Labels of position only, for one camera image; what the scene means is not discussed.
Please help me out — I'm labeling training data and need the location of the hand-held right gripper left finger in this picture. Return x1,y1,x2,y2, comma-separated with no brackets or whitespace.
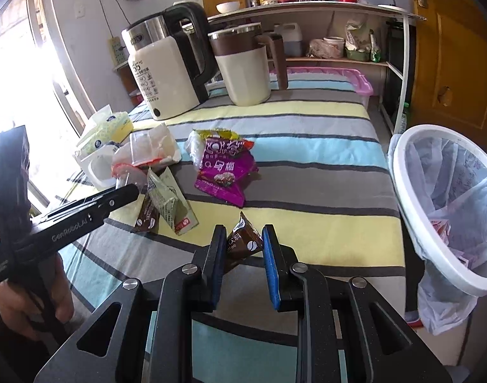
34,224,228,383

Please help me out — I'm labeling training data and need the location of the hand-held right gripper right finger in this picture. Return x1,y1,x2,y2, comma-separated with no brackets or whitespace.
261,224,453,383

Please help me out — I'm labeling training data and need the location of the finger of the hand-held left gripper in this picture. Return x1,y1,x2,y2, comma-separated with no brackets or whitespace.
34,184,140,224

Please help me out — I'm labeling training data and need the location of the brown coffee sachet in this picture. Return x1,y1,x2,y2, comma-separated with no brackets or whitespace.
131,191,160,234
227,211,265,261

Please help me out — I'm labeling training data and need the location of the green sachet packet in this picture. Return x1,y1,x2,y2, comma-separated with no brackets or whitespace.
147,166,199,236

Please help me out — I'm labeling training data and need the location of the clear plastic packaging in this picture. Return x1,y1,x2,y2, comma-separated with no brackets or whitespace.
112,123,182,188

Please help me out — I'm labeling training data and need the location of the purple snack bag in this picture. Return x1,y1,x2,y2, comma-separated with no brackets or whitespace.
194,136,259,208

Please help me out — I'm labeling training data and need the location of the yellow green snack wrapper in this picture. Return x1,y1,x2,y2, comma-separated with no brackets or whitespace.
193,129,233,141

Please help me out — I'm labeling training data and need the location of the white trash bin with bag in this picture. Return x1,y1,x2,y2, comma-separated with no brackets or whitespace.
388,125,487,336

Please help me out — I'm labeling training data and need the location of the person's left hand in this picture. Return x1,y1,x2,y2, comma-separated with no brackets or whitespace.
0,253,74,342

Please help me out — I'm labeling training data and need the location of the white plastic bottle blue cap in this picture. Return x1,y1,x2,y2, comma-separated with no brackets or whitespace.
75,144,120,190

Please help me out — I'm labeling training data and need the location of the yellow tissue box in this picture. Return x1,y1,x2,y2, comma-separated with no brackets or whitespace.
74,106,134,156

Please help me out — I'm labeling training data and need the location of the window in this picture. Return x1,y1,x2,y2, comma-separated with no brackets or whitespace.
0,0,96,216

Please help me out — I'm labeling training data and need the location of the striped tablecloth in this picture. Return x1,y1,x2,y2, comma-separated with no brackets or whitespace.
56,76,408,383

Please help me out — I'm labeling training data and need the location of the wooden side shelf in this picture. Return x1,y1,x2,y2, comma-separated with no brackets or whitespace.
112,62,145,108

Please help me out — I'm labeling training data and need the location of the cream steel electric kettle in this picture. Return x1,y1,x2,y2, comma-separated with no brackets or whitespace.
121,2,220,121

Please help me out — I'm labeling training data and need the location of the white power strip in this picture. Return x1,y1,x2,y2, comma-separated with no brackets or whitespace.
109,37,126,68

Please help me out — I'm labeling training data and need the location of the red white wrapper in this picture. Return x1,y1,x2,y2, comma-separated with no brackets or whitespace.
429,219,469,266

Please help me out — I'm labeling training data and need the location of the pink plastic stool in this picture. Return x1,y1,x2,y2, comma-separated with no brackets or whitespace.
267,66,374,98

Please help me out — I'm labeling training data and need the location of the crumpled plastic bag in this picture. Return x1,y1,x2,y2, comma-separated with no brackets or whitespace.
307,39,328,58

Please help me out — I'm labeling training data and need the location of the white plastic jug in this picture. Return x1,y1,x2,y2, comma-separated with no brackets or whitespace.
273,23,302,57

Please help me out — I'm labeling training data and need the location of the white jar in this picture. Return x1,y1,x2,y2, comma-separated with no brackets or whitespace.
322,37,345,58

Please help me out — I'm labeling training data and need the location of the green bowl with bag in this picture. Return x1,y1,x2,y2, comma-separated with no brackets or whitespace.
344,20,372,62

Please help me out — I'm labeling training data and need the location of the dark appliance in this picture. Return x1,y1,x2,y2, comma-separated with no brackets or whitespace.
387,22,406,116

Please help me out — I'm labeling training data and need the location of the white metal kitchen rack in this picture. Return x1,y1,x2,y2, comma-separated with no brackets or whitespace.
207,2,428,136

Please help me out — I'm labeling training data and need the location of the wooden door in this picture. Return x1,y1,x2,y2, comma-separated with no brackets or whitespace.
407,0,487,156

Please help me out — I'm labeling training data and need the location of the cream mug with brown handle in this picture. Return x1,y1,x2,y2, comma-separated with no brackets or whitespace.
207,23,289,107

